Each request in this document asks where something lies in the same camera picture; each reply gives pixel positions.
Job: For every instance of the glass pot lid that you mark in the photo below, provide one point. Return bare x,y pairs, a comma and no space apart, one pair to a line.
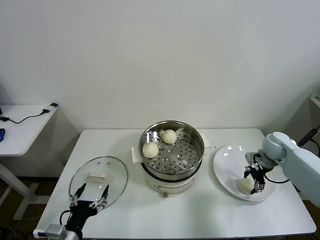
112,172

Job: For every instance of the white side table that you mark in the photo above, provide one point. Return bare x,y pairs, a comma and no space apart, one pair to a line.
25,135

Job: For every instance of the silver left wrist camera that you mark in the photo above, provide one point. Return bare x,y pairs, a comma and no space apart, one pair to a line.
50,231

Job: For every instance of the white round plate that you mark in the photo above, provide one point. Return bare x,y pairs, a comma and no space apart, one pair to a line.
225,160

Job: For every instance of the white electric cooker base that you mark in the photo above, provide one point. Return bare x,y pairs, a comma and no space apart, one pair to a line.
170,186

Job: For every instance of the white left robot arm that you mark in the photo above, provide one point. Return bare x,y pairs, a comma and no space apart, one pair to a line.
73,233

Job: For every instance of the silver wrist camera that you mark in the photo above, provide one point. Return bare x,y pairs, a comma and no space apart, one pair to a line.
251,157
50,231

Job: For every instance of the blue computer mouse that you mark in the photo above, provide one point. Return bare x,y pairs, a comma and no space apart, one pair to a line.
1,133

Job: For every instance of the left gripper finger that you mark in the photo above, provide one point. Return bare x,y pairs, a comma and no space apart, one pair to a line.
74,200
101,203

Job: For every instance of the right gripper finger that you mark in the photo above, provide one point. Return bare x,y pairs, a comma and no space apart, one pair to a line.
247,172
258,188

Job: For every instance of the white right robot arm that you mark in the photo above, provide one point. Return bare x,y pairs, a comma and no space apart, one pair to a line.
300,160

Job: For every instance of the white steamed baozi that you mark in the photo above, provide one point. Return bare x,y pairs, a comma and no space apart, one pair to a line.
245,186
169,136
150,150

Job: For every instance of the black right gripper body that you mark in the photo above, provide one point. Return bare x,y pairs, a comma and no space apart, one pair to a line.
260,175

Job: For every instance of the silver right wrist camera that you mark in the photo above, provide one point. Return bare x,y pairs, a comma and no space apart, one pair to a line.
251,157

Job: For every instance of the stainless steel steamer pot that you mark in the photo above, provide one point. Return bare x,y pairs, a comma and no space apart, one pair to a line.
180,155

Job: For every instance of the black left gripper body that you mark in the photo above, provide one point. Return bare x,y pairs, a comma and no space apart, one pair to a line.
81,212

